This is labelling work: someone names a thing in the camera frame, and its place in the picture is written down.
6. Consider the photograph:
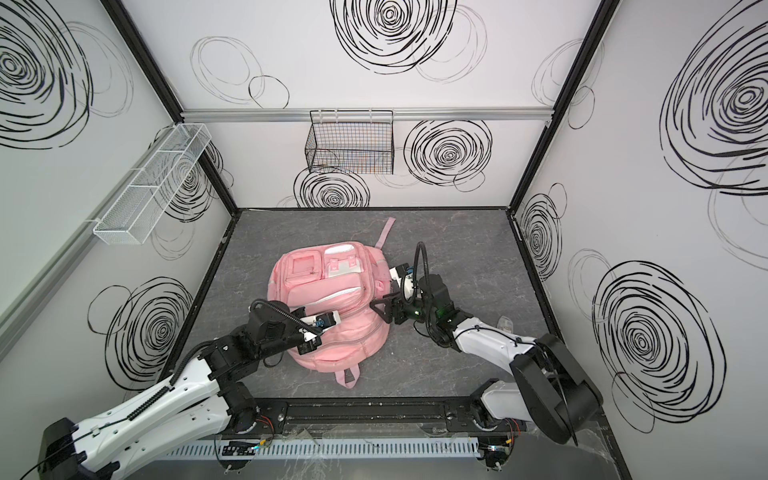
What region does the pink student backpack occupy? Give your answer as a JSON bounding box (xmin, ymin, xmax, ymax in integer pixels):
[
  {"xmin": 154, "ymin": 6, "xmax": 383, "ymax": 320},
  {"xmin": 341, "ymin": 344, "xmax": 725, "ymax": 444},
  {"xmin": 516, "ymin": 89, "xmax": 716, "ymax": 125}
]
[{"xmin": 267, "ymin": 217, "xmax": 395, "ymax": 389}]

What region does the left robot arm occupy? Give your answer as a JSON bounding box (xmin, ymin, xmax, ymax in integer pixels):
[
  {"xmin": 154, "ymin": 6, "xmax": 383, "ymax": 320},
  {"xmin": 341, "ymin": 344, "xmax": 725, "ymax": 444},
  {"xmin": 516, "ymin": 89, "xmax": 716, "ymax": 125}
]
[{"xmin": 28, "ymin": 300, "xmax": 338, "ymax": 479}]

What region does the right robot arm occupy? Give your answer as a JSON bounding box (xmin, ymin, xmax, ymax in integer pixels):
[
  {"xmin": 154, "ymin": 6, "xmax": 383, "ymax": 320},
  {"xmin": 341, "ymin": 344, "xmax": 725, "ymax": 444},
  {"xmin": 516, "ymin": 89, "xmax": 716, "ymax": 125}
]
[{"xmin": 369, "ymin": 274, "xmax": 603, "ymax": 444}]

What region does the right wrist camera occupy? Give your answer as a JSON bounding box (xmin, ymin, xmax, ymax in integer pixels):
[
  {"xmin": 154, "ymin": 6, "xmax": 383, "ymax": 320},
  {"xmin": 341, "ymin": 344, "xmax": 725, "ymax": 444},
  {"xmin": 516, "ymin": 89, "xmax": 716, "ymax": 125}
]
[{"xmin": 389, "ymin": 263, "xmax": 415, "ymax": 300}]

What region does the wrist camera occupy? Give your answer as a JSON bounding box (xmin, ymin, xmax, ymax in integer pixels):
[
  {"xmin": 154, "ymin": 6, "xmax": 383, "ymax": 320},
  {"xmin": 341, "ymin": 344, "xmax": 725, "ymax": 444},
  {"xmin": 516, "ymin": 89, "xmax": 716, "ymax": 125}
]
[
  {"xmin": 302, "ymin": 311, "xmax": 341, "ymax": 331},
  {"xmin": 389, "ymin": 263, "xmax": 415, "ymax": 300}
]

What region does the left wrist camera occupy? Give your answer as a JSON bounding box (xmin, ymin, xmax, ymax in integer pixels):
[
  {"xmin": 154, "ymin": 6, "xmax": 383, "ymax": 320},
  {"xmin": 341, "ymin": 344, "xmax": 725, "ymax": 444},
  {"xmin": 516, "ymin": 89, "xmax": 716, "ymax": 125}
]
[{"xmin": 302, "ymin": 311, "xmax": 341, "ymax": 331}]

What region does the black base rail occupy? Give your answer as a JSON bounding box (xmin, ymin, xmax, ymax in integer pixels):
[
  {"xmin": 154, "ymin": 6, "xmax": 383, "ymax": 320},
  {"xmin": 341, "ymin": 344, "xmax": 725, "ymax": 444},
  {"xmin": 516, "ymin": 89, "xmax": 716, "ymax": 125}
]
[{"xmin": 253, "ymin": 396, "xmax": 533, "ymax": 435}]

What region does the white slotted cable duct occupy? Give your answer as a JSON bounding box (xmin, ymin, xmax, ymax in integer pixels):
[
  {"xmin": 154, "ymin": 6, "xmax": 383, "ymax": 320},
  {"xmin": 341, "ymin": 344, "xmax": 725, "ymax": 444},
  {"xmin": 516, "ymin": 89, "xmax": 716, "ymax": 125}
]
[{"xmin": 162, "ymin": 437, "xmax": 480, "ymax": 461}]

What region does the clear acrylic wall shelf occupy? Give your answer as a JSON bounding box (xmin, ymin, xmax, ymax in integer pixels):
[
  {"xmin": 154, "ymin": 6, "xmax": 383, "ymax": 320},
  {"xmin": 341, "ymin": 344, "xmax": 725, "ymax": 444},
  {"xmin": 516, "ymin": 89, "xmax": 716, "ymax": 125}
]
[{"xmin": 93, "ymin": 123, "xmax": 212, "ymax": 245}]

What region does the black wire basket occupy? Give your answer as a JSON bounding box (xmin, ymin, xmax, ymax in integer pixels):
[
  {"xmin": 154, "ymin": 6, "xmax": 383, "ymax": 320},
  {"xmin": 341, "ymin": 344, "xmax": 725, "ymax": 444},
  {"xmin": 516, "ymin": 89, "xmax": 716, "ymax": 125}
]
[{"xmin": 304, "ymin": 120, "xmax": 395, "ymax": 175}]

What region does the aluminium wall rail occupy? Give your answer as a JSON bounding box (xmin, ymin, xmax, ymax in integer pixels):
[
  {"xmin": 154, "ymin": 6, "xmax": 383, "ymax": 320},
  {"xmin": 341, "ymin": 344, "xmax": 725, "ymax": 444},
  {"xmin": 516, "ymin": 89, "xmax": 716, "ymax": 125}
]
[{"xmin": 181, "ymin": 106, "xmax": 554, "ymax": 123}]

